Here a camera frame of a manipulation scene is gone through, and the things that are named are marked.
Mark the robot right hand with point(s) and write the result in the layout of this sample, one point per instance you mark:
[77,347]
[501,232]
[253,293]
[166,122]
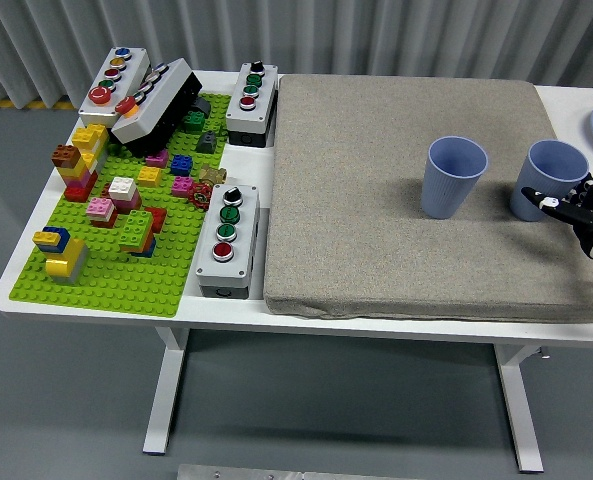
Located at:
[588,212]

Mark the blue ribbed plastic cup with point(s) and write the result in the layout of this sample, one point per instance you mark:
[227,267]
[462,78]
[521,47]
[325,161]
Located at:
[528,175]
[446,195]

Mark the small metal table crank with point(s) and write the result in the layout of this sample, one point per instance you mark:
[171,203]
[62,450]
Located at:
[543,354]

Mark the white table leg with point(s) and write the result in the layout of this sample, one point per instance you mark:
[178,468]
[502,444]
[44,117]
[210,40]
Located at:
[163,400]
[518,410]

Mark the grey-brown cushion mat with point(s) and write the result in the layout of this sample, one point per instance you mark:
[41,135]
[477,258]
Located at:
[366,200]

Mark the grey pleated curtain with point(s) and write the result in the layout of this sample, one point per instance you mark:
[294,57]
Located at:
[326,30]

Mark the grey four-button control box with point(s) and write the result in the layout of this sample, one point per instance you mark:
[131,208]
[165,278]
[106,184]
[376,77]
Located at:
[221,270]
[246,117]

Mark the brass valve with red handwheel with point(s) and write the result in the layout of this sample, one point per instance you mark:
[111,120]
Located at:
[211,175]

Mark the grey sloped toy brick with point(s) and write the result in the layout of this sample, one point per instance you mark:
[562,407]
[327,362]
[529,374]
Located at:
[207,143]

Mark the dark grey toy brick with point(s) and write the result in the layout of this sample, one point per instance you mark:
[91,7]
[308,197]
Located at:
[202,106]

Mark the green toy brick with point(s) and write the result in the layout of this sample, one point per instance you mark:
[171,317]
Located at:
[194,121]

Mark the magenta toy brick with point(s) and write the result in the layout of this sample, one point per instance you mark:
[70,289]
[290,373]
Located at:
[182,186]
[157,159]

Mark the blue toy brick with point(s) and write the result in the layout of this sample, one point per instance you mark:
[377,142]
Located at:
[181,165]

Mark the red toy brick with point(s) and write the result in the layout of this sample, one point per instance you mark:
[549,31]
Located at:
[159,219]

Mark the yellow toy brick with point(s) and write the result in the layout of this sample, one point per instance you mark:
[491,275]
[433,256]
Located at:
[149,176]

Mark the tilted five-button control box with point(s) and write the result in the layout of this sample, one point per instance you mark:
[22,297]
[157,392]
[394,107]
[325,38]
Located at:
[161,95]

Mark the green orange blue brick stack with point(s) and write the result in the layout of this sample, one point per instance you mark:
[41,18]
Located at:
[137,232]

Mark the white and pink brick stack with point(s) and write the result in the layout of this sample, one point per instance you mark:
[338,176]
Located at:
[124,192]

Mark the green studded baseplate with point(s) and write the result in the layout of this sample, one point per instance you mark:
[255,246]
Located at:
[111,292]

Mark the pink white red brick stack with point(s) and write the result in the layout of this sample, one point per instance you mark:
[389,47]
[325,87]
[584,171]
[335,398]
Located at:
[102,212]

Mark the yellow pink white brick stack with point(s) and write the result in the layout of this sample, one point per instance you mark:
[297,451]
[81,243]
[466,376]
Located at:
[90,137]

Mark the flat five-button control box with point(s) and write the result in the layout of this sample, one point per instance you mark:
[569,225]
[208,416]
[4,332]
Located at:
[93,112]

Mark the brown yellow red brick stack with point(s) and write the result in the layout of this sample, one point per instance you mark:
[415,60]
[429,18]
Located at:
[73,172]

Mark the yellow and grey brick stack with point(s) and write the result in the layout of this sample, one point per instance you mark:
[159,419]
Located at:
[68,262]

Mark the blue and yellow brick stack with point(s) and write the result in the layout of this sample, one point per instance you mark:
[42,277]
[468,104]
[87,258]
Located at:
[51,239]

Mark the yellow black floor tape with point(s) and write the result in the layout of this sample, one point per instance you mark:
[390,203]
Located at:
[6,103]

